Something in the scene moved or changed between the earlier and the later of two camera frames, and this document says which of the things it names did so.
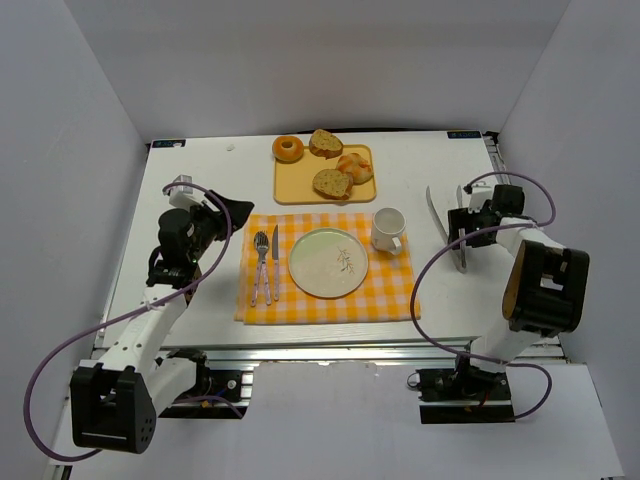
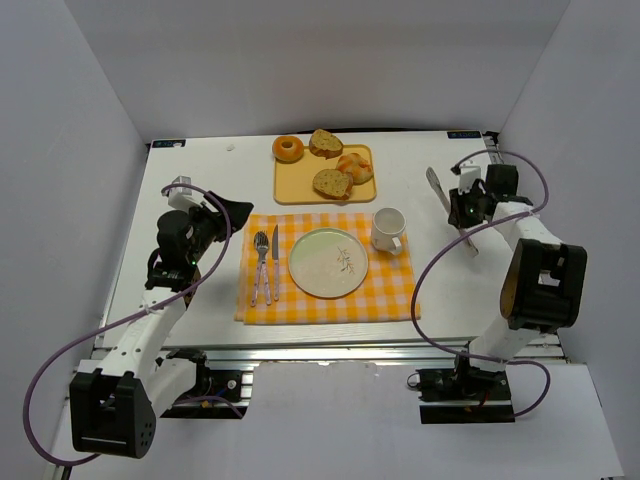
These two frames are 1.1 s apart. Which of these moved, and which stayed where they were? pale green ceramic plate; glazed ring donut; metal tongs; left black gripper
Moved: metal tongs
Stayed: glazed ring donut; pale green ceramic plate; left black gripper
